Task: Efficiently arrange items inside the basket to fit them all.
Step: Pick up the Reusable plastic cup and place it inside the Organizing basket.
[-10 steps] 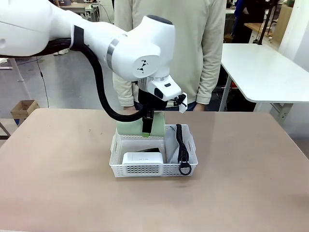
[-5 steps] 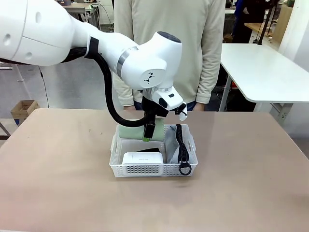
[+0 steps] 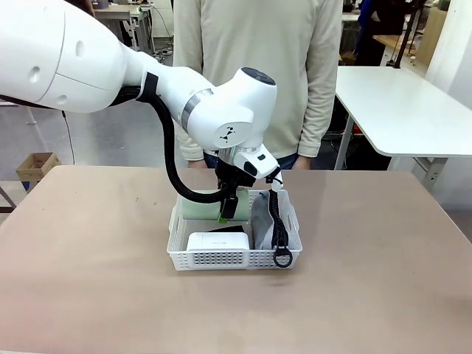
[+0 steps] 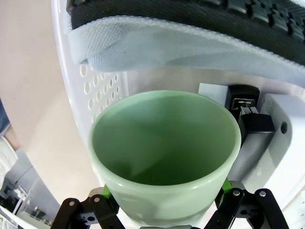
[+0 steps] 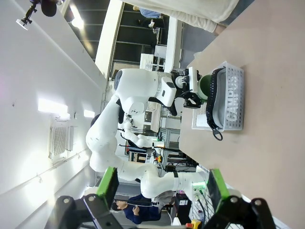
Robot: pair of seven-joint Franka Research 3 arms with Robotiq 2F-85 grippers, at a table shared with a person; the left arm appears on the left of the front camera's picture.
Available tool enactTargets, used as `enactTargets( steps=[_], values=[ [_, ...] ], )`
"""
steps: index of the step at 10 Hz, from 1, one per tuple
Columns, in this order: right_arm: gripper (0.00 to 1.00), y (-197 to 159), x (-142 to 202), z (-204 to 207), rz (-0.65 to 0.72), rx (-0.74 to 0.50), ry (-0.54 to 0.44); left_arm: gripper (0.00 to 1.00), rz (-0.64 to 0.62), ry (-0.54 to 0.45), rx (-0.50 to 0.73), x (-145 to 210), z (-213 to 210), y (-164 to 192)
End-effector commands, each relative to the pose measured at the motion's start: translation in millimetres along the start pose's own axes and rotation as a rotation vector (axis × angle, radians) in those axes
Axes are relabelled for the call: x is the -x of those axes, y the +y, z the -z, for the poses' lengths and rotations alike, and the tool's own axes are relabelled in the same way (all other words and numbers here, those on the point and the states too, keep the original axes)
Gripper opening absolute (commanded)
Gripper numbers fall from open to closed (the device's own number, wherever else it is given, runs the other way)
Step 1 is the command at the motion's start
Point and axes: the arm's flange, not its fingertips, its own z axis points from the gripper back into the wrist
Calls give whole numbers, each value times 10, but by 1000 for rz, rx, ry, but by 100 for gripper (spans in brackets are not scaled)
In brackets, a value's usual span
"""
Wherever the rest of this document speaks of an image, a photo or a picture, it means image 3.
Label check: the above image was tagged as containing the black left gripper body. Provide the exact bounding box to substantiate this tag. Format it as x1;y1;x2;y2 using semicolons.
215;162;257;198

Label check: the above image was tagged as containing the black stapler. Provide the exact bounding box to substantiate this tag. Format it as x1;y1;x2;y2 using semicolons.
206;224;247;235

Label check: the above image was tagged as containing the light green plastic cup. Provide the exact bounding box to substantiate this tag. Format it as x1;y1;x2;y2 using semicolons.
182;190;251;222

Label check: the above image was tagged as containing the small white box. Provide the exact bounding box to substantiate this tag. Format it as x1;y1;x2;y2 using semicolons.
187;231;250;252

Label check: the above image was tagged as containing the grey CAMPUS zipper pouch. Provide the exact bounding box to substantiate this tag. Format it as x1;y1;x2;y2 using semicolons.
250;190;296;268

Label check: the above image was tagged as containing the person's left forearm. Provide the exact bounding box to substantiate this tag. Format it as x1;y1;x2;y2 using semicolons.
297;66;339;159

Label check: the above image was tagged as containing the person's right forearm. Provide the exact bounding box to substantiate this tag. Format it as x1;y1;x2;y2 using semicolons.
173;125;204;162

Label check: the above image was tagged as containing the white perforated plastic basket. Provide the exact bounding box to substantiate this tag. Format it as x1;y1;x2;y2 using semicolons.
166;188;304;272

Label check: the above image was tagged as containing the person in beige sweater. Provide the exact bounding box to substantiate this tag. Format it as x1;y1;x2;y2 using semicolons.
172;0;344;170

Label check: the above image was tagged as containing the large white table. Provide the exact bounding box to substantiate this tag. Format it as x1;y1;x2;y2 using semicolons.
335;66;472;192

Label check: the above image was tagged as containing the white background desk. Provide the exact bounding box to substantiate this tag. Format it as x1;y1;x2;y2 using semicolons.
94;4;156;56

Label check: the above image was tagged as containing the small cardboard box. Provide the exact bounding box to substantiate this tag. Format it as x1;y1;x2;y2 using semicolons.
16;152;62;184

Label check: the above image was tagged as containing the background person in blue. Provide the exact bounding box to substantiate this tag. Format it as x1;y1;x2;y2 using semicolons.
355;0;406;67

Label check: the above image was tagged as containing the wooden workbench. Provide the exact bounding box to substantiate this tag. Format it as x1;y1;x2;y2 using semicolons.
372;32;429;67

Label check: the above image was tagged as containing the black stand pole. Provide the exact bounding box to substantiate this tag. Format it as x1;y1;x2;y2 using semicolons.
389;0;424;70

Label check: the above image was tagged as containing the brown cardboard panel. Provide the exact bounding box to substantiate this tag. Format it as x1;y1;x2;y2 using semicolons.
420;7;450;68

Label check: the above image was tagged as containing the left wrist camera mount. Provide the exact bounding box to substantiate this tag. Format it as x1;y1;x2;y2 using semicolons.
263;167;285;192

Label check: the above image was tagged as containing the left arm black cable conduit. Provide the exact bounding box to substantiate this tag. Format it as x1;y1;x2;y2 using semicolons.
110;72;240;206

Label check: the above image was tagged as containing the thin black hanging cable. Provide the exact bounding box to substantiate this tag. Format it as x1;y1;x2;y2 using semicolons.
60;108;77;166

